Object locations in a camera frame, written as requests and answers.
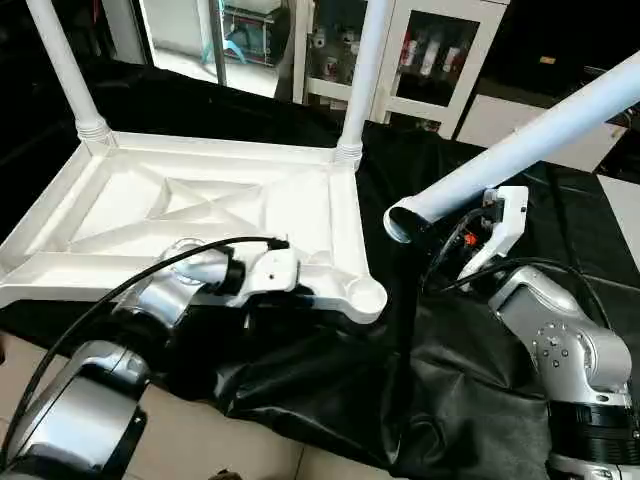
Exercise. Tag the white plastic table leg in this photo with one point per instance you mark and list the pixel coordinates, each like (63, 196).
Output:
(360, 75)
(530, 140)
(65, 70)

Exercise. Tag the white plastic table top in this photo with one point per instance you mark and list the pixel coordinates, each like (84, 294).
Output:
(150, 200)

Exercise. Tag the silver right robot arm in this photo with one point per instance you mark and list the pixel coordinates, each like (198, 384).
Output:
(560, 340)

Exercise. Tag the black work surface mat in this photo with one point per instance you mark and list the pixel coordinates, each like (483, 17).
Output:
(330, 400)

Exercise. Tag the white drawer unit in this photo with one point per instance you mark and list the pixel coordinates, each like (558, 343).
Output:
(560, 135)

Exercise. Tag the white flat sheet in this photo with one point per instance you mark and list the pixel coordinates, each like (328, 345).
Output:
(622, 210)

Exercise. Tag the black left robot foot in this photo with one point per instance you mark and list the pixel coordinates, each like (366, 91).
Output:
(225, 475)

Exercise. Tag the white glass door cabinet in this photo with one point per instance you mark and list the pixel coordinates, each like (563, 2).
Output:
(430, 55)

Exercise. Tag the black equipment box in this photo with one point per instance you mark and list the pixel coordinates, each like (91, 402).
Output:
(545, 45)

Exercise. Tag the colourful background box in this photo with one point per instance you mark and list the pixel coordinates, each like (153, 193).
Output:
(250, 35)

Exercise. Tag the black vertical pole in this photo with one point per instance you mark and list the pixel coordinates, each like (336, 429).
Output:
(145, 30)

